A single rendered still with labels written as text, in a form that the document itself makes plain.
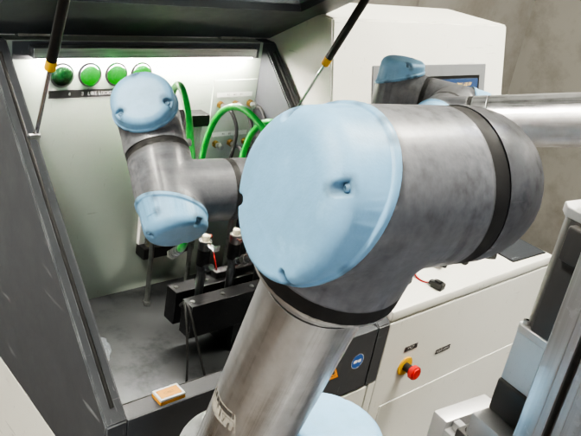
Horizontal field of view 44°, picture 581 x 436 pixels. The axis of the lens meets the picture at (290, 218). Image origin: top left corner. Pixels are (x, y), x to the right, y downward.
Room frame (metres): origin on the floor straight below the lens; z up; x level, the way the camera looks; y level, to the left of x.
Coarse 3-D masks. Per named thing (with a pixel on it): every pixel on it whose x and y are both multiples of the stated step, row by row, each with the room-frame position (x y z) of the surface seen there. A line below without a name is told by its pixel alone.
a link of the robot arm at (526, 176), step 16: (480, 112) 0.49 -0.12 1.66; (496, 112) 0.51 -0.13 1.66; (496, 128) 0.48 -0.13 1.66; (512, 128) 0.49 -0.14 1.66; (512, 144) 0.47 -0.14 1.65; (528, 144) 0.49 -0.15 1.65; (240, 160) 0.81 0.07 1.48; (512, 160) 0.46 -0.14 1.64; (528, 160) 0.47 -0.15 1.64; (240, 176) 0.78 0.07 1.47; (512, 176) 0.46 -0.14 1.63; (528, 176) 0.47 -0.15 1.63; (544, 176) 0.50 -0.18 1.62; (512, 192) 0.45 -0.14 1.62; (528, 192) 0.46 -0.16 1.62; (512, 208) 0.45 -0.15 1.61; (528, 208) 0.46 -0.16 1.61; (512, 224) 0.45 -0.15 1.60; (528, 224) 0.47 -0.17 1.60; (496, 240) 0.45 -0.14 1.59; (512, 240) 0.47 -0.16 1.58; (480, 256) 0.46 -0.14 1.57
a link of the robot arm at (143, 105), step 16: (128, 80) 0.79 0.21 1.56; (144, 80) 0.80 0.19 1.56; (160, 80) 0.80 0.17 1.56; (112, 96) 0.78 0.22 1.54; (128, 96) 0.78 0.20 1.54; (144, 96) 0.78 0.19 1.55; (160, 96) 0.78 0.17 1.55; (112, 112) 0.77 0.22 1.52; (128, 112) 0.76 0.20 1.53; (144, 112) 0.77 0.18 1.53; (160, 112) 0.77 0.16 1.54; (176, 112) 0.80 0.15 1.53; (128, 128) 0.77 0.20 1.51; (144, 128) 0.77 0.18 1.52; (160, 128) 0.78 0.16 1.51; (176, 128) 0.79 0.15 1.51; (128, 144) 0.77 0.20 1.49
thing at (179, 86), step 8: (176, 88) 1.37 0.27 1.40; (184, 88) 1.31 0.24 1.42; (184, 96) 1.28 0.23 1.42; (184, 104) 1.26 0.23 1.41; (192, 120) 1.22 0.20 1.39; (192, 128) 1.21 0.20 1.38; (192, 136) 1.19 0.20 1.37; (192, 144) 1.18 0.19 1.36; (192, 152) 1.17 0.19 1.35; (184, 248) 1.15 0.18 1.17
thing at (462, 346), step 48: (288, 48) 1.75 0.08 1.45; (384, 48) 1.76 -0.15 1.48; (432, 48) 1.90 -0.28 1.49; (480, 48) 2.05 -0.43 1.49; (336, 96) 1.64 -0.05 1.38; (528, 288) 1.82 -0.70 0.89; (432, 336) 1.53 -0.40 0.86; (480, 336) 1.69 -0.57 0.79; (384, 384) 1.42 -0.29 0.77; (432, 384) 1.57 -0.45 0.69; (480, 384) 1.75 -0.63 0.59; (384, 432) 1.46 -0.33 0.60
